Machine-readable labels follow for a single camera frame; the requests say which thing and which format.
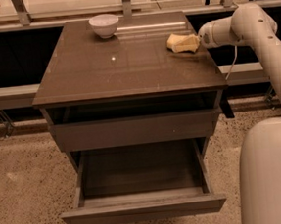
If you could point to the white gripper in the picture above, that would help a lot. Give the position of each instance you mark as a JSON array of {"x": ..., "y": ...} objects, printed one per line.
[{"x": 207, "y": 35}]

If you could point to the yellow sponge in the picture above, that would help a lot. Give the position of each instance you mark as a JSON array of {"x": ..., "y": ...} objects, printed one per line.
[{"x": 176, "y": 43}]

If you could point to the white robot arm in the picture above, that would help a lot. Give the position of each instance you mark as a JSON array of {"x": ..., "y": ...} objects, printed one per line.
[{"x": 260, "y": 156}]

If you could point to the grey drawer cabinet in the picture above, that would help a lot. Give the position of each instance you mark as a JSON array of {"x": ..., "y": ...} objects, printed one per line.
[{"x": 135, "y": 63}]

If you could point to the grey middle drawer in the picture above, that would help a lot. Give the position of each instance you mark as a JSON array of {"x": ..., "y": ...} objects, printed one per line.
[{"x": 81, "y": 127}]

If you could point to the open grey lower drawer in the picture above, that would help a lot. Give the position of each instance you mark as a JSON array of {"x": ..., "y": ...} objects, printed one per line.
[{"x": 142, "y": 182}]

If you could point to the grey metal railing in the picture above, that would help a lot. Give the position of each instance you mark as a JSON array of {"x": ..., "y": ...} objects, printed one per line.
[{"x": 242, "y": 74}]

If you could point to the white ceramic bowl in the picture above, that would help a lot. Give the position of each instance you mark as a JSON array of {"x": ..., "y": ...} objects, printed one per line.
[{"x": 104, "y": 25}]

